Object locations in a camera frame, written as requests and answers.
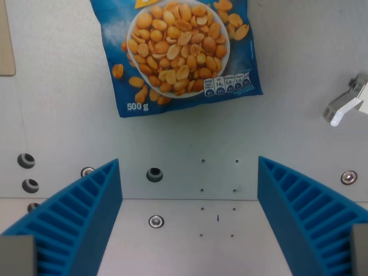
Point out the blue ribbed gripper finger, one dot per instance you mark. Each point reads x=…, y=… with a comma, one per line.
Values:
x=72, y=218
x=302, y=212

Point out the silver screw with washer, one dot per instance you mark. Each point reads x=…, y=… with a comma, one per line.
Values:
x=86, y=171
x=349, y=176
x=156, y=221

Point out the beige board edge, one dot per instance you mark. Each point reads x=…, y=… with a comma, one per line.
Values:
x=5, y=40

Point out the blue peanut bag 500 g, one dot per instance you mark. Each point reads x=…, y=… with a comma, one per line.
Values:
x=184, y=57

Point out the grey metal bracket with white clip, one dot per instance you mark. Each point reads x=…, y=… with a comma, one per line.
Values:
x=345, y=103

